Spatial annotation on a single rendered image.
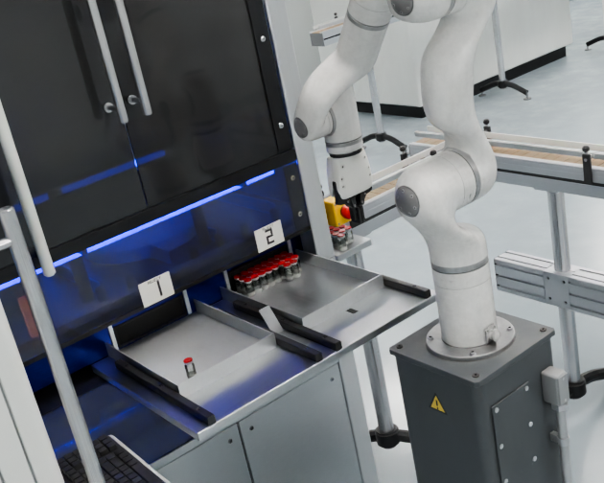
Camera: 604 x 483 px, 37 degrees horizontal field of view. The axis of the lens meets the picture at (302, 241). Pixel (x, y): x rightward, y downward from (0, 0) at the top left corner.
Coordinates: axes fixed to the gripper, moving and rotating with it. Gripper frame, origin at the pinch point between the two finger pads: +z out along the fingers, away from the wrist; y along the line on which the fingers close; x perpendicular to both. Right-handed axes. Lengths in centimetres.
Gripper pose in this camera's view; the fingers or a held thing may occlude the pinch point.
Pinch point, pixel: (357, 213)
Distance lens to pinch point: 210.7
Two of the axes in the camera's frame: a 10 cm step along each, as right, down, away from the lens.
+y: -7.6, 3.7, -5.3
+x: 6.2, 1.8, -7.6
